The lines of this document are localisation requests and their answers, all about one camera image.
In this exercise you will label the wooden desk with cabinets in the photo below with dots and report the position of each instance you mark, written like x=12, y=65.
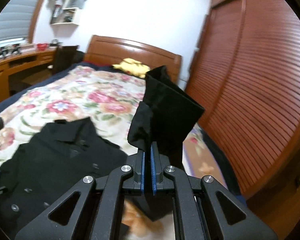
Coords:
x=18, y=63

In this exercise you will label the black double-breasted coat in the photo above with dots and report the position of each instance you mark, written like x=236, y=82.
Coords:
x=102, y=154

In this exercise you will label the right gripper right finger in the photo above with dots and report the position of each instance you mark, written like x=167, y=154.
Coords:
x=202, y=207

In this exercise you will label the dark wooden chair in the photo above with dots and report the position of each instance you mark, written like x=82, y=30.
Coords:
x=64, y=57

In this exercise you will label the wooden bed headboard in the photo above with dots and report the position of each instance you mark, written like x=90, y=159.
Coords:
x=105, y=51

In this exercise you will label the floral bed blanket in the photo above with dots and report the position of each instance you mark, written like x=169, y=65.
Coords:
x=90, y=97

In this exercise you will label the yellow Pikachu plush toy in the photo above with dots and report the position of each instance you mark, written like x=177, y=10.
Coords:
x=133, y=67

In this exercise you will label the red basket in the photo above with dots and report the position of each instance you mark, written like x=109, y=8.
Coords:
x=42, y=46

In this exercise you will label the grey window blind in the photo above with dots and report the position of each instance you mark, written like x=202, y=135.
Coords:
x=15, y=19

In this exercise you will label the wooden louvered wardrobe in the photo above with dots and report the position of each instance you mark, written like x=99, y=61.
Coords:
x=247, y=77

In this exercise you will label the white wall shelf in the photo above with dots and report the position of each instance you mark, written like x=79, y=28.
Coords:
x=66, y=12

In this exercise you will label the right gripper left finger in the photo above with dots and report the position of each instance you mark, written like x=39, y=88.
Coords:
x=92, y=208

